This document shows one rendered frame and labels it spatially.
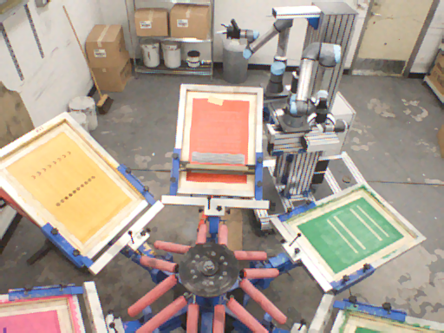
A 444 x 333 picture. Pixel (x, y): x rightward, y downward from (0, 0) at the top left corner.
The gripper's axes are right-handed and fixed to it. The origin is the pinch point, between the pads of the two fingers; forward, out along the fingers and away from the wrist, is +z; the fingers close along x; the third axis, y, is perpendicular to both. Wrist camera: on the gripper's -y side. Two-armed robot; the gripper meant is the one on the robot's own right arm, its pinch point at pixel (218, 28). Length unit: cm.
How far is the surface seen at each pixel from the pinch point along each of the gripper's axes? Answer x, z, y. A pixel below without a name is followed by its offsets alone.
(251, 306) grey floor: -172, -74, 146
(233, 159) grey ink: -117, -43, 27
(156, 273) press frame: -202, -19, 36
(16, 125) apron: -90, 174, 71
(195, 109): -91, -8, 12
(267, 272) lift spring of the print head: -188, -79, 30
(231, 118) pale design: -90, -35, 15
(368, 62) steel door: 277, -183, 185
